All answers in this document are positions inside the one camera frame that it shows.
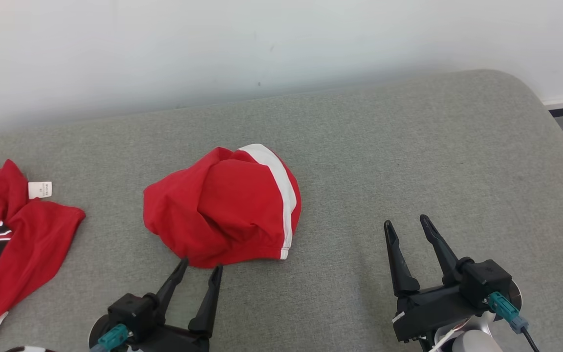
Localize red white twisted wire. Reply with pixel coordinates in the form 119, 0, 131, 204
428, 327, 460, 352

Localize left black cable teal connector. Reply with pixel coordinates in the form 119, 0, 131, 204
90, 324, 130, 352

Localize right black cable teal connector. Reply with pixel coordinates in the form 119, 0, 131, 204
487, 292, 541, 352

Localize black cable teal connector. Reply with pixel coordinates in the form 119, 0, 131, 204
90, 324, 130, 352
487, 292, 541, 352

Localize red Bulls basketball jersey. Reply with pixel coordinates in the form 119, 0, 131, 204
0, 159, 87, 352

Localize red shorts with white stripe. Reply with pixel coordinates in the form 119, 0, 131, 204
143, 143, 302, 269

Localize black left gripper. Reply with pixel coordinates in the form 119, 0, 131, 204
130, 258, 224, 352

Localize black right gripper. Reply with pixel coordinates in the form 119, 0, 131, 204
384, 214, 488, 343

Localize grey fabric sofa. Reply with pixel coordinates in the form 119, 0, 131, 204
0, 69, 563, 352

